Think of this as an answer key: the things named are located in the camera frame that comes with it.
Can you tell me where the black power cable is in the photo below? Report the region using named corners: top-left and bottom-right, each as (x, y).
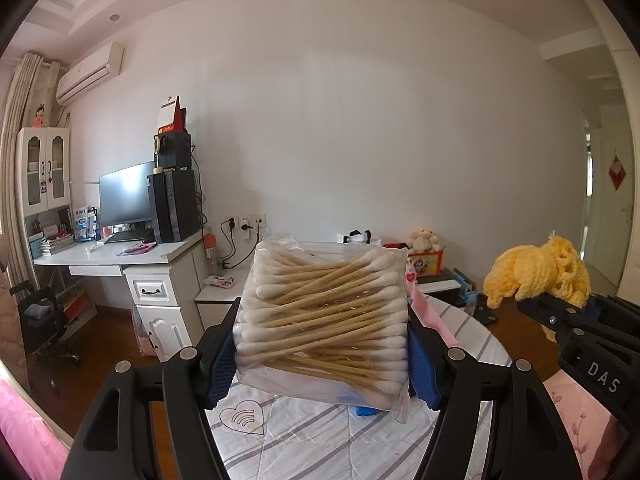
top-left (218, 219), bottom-right (259, 268)

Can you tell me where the red door decoration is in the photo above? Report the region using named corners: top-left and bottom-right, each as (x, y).
top-left (608, 156), bottom-right (628, 192)

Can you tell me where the white tote bag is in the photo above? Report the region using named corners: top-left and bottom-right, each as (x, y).
top-left (337, 229), bottom-right (386, 247)

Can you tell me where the black office chair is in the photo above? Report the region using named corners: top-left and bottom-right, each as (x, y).
top-left (9, 282), bottom-right (81, 369)

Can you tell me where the pink floral quilt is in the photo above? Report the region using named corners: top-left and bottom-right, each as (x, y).
top-left (542, 374), bottom-right (632, 480)

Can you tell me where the pink bedding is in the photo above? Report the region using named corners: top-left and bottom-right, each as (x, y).
top-left (0, 379), bottom-right (71, 467)

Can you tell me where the white and red calendar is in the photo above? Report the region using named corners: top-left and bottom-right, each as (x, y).
top-left (158, 97), bottom-right (189, 135)

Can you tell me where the bag of cotton swabs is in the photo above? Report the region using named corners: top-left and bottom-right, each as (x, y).
top-left (233, 232), bottom-right (416, 424)

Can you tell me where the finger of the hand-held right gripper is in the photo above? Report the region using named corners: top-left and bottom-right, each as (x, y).
top-left (587, 294), bottom-right (640, 342)
top-left (515, 293), bottom-right (587, 342)

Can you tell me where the black box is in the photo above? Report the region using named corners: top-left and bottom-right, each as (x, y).
top-left (153, 131), bottom-right (194, 171)

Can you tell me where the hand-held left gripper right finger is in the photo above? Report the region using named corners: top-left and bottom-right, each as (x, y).
top-left (407, 304), bottom-right (584, 480)

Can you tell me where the low white side table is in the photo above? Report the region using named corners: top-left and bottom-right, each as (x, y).
top-left (193, 264), bottom-right (251, 306)

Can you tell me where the white door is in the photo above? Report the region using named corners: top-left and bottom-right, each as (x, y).
top-left (582, 114), bottom-right (636, 287)

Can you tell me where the white air conditioner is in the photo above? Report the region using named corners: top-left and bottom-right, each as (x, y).
top-left (54, 42), bottom-right (125, 106)

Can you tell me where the red toy box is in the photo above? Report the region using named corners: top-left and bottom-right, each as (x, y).
top-left (407, 249), bottom-right (446, 279)

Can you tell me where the yellow yarn ball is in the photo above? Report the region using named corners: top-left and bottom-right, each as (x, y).
top-left (482, 231), bottom-right (592, 344)

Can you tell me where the black computer monitor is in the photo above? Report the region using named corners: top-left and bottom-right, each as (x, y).
top-left (98, 160), bottom-right (156, 229)

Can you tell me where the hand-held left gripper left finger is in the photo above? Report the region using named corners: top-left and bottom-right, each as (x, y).
top-left (60, 297), bottom-right (242, 480)

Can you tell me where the blue and white box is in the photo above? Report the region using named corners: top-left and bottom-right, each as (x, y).
top-left (73, 204), bottom-right (99, 242)

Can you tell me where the wall socket strip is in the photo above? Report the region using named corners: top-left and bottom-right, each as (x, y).
top-left (223, 213), bottom-right (267, 234)

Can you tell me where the stack of books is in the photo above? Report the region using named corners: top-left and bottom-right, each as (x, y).
top-left (39, 234), bottom-right (76, 256)

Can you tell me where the white glass-door cabinet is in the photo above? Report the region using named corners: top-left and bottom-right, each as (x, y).
top-left (14, 126), bottom-right (74, 257)

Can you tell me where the white desk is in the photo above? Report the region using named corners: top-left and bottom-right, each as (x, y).
top-left (32, 236), bottom-right (211, 362)

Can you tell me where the striped quilted cloth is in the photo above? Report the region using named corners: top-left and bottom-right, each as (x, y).
top-left (207, 292), bottom-right (514, 480)

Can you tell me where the black computer tower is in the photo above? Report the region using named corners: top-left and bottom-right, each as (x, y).
top-left (146, 168), bottom-right (199, 244)

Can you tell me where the black keyboard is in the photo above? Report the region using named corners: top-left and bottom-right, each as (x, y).
top-left (104, 231), bottom-right (151, 245)

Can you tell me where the beige plush toy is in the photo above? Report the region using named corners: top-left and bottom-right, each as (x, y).
top-left (407, 228), bottom-right (441, 254)

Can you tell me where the black and white cabinet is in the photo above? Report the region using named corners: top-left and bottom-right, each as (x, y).
top-left (414, 267), bottom-right (474, 306)

